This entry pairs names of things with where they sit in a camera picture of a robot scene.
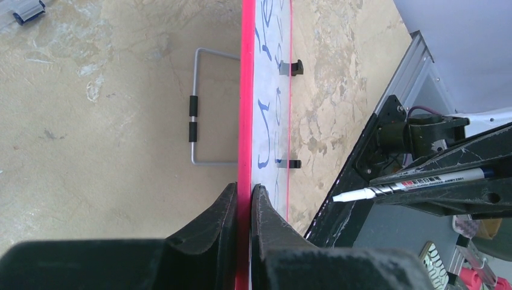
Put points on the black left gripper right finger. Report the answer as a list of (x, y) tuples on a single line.
[(282, 259)]

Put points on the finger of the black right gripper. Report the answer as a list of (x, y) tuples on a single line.
[(481, 199), (486, 149)]

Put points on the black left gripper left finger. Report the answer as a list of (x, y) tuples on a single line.
[(201, 255)]

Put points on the white blue whiteboard marker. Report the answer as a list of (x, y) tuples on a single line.
[(413, 184)]

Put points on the pink framed whiteboard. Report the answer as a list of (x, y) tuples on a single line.
[(264, 116)]

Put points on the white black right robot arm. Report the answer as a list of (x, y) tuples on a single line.
[(424, 135)]

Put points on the black whiteboard clip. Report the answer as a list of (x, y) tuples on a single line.
[(289, 164), (291, 69)]

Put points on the patterned mug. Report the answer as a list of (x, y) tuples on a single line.
[(466, 226)]

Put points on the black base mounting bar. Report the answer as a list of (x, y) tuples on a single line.
[(338, 224)]

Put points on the pink clamp tool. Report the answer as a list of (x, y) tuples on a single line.
[(469, 269)]

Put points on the patterned phone on desk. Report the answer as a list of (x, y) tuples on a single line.
[(434, 266)]

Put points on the clear plastic screw box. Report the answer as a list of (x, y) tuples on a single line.
[(20, 11)]

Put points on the aluminium frame rail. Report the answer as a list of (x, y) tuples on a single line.
[(418, 82)]

